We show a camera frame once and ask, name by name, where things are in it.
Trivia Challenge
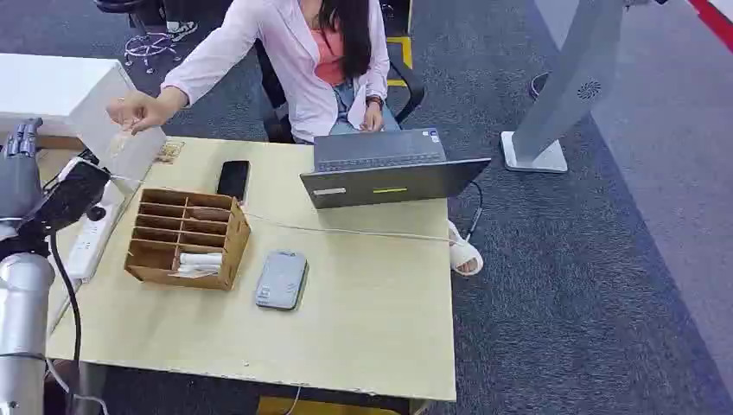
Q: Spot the grey kiosk stand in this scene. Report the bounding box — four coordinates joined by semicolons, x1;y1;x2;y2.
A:
500;0;670;175

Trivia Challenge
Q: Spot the person's foot in white sandal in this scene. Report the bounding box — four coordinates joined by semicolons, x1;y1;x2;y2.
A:
447;220;485;278

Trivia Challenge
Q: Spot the black office chair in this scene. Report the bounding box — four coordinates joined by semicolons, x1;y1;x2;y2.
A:
254;38;427;145

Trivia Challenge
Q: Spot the white power strip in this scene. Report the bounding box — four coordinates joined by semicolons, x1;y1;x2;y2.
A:
65;182;125;283

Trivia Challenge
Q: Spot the white cabinet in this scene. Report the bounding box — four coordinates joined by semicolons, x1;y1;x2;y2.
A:
0;53;168;186

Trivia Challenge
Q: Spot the white card stack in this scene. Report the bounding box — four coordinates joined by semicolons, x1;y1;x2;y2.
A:
173;252;225;281

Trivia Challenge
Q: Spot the person's hand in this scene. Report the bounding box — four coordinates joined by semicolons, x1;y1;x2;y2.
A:
360;105;384;133
106;89;173;137

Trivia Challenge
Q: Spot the white power strip cord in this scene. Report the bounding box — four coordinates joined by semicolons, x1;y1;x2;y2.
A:
44;357;110;415

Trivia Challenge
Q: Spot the person's left hand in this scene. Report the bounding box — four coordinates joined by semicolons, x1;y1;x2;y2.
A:
360;105;384;133

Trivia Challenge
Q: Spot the grey card reader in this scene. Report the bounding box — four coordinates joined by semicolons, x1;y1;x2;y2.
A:
254;249;311;313

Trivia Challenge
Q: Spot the yellow box under desk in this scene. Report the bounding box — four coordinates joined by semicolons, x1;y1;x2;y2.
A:
257;395;403;415

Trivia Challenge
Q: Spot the seated person in dark trousers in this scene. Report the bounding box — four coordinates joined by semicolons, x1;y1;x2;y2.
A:
94;0;233;27

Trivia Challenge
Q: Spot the chrome chair base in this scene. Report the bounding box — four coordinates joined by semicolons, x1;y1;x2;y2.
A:
123;31;182;75

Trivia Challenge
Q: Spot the wooden card box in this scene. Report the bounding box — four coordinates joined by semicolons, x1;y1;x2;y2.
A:
123;188;252;292

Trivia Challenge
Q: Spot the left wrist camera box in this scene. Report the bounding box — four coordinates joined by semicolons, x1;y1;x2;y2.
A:
34;157;112;232

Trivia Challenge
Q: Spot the black smartphone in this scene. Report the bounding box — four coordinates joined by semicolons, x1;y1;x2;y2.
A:
215;159;252;203

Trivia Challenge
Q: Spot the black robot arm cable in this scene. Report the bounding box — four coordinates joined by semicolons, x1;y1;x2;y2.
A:
48;231;83;415

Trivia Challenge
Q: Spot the black adapter cable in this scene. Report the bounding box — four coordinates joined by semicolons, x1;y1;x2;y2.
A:
461;180;486;242

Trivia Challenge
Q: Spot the grey laptop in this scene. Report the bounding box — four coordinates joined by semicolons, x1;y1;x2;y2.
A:
299;127;493;211

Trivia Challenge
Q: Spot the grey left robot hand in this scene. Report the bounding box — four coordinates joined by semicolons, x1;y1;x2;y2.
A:
0;117;45;222

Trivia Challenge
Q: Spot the person's right hand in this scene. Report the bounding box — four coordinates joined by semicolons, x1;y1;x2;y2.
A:
106;89;173;137

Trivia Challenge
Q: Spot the long white cable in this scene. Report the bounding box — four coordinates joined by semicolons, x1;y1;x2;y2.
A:
108;174;468;246

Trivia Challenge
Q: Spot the black and white sneaker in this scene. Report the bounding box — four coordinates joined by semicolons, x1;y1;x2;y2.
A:
165;20;200;43

